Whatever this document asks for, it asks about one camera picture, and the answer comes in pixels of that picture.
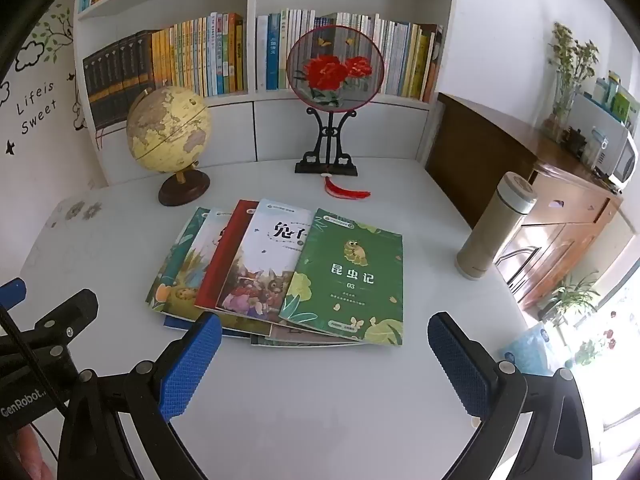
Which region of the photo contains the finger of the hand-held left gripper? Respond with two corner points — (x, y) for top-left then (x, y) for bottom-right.
(0, 277), (28, 311)
(0, 288), (99, 361)

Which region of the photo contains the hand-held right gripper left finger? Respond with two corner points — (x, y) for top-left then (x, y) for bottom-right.
(57, 311), (223, 480)

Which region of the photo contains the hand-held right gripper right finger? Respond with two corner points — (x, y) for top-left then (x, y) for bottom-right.
(426, 311), (593, 480)

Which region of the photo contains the blue book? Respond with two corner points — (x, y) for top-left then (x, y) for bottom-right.
(162, 314), (201, 331)

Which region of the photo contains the teal book orange tulip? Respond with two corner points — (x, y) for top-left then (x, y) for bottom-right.
(145, 207), (211, 311)

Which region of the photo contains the white book wheat field cover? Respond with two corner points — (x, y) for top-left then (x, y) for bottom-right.
(162, 208), (238, 318)

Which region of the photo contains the red book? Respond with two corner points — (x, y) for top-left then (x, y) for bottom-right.
(193, 200), (261, 311)

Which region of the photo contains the white book autumn animals cover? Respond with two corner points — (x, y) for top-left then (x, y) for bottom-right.
(215, 198), (321, 322)

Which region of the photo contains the green leaf pattern book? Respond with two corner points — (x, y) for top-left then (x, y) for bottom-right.
(278, 208), (404, 346)

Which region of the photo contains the row of black books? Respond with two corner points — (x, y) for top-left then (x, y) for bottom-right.
(82, 30), (156, 131)

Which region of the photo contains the row of yellow spine books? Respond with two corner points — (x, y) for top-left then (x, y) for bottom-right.
(151, 12), (246, 101)

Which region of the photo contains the row of white blue books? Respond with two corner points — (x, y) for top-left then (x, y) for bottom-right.
(255, 8), (444, 104)

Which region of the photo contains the person's left hand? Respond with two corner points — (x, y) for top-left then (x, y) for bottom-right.
(0, 427), (56, 480)

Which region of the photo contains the blue tissue pack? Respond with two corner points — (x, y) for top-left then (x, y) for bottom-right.
(500, 322), (556, 376)

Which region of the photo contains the beige thermos bottle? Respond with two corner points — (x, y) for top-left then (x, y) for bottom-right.
(456, 171), (538, 281)

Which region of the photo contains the red flowering plant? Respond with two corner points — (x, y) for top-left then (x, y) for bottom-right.
(575, 327), (621, 366)

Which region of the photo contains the beige globe on wooden base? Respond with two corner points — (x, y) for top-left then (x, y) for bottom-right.
(126, 85), (213, 207)

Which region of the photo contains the red tassel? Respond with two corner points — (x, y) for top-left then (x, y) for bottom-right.
(320, 172), (372, 200)

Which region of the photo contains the brown wooden cabinet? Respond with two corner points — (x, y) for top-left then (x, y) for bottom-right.
(425, 92), (626, 311)

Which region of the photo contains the white bookshelf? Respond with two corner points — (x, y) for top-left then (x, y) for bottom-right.
(74, 0), (461, 188)

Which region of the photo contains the white microwave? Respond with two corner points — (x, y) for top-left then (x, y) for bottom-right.
(570, 92), (640, 192)

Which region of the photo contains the green box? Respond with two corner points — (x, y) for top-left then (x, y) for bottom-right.
(612, 85), (640, 126)

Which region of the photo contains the pale teal box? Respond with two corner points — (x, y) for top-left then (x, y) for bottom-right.
(594, 71), (621, 106)

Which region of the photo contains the round embroidered fan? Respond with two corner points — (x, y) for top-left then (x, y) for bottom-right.
(286, 25), (387, 116)

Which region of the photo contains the black cable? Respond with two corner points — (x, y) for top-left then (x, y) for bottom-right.
(0, 302), (68, 416)

